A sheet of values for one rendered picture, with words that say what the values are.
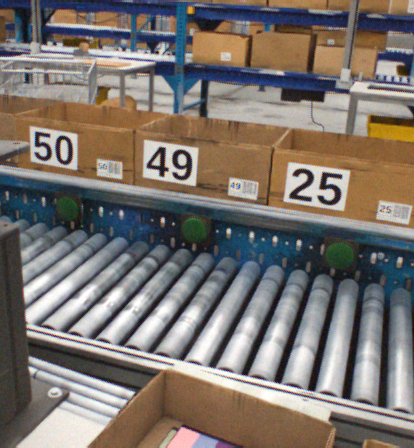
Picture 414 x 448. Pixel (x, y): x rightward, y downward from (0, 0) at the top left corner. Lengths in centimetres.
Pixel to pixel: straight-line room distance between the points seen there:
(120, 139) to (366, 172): 68
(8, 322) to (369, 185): 95
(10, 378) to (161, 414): 25
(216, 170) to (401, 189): 48
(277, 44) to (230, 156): 433
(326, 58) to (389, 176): 432
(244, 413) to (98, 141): 100
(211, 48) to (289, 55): 80
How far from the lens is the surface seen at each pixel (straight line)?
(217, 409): 94
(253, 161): 153
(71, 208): 170
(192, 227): 155
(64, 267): 150
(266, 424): 91
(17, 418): 101
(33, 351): 125
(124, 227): 169
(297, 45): 579
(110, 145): 167
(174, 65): 604
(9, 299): 91
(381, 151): 178
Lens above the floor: 140
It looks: 21 degrees down
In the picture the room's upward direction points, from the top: 3 degrees clockwise
